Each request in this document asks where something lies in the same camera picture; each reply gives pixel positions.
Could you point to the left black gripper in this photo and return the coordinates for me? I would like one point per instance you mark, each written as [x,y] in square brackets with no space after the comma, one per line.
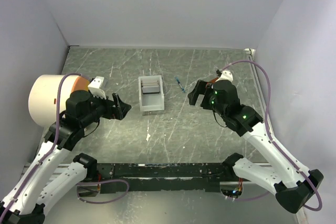
[118,112]

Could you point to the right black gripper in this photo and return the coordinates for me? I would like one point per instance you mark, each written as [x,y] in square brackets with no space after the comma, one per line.
[200,88]

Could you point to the white card tray box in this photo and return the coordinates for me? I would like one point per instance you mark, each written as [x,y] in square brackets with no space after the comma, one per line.
[151,102]

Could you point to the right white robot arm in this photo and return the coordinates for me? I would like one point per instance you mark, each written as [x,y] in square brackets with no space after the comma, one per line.
[291,182]

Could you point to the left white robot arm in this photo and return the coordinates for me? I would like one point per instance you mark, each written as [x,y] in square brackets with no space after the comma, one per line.
[34,195]

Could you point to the blue pen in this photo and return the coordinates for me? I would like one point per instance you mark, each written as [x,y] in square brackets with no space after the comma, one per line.
[180,85]

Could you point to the white cylinder with orange lid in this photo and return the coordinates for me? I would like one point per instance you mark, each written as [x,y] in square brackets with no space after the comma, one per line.
[42,99]

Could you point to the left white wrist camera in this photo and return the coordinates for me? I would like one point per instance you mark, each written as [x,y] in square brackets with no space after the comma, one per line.
[96,87]

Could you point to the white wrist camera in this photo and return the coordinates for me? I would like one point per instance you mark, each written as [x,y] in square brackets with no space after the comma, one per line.
[224,75]
[96,87]

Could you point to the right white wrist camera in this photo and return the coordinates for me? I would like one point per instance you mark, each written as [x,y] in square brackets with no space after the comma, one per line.
[224,75]

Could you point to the white corner bracket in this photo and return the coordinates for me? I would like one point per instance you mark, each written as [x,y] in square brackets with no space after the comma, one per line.
[249,51]

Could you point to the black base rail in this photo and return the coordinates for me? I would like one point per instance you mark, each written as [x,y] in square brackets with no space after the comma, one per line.
[117,177]

